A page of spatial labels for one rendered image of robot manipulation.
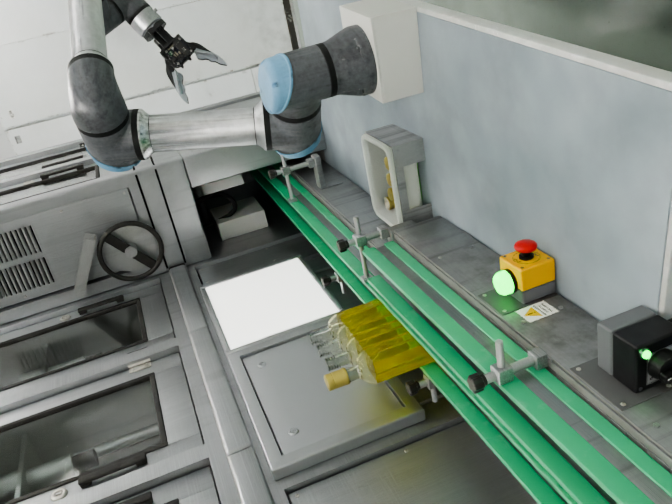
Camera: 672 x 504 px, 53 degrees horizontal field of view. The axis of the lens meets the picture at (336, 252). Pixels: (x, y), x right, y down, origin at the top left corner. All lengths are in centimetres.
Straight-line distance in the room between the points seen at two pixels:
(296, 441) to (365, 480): 17
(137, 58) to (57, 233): 279
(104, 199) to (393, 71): 117
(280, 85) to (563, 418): 84
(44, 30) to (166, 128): 344
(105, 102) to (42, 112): 352
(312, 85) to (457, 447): 80
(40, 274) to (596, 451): 188
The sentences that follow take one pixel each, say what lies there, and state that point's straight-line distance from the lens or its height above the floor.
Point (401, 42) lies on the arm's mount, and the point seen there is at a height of 79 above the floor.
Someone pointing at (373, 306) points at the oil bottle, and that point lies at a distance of 153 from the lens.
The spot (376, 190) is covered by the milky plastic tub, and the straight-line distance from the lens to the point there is 175.
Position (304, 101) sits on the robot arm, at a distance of 146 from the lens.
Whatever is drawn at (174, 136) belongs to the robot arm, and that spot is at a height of 128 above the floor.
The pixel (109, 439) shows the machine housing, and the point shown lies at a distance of 174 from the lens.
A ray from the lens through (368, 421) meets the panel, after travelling 145.
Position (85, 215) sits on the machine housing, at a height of 159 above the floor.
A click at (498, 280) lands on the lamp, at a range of 122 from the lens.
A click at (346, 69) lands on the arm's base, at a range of 146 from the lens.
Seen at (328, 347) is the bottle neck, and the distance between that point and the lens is 146.
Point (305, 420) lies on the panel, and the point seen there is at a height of 121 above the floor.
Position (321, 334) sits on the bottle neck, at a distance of 151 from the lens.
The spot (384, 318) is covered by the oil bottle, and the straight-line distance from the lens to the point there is 148.
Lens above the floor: 137
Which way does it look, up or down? 13 degrees down
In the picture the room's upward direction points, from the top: 108 degrees counter-clockwise
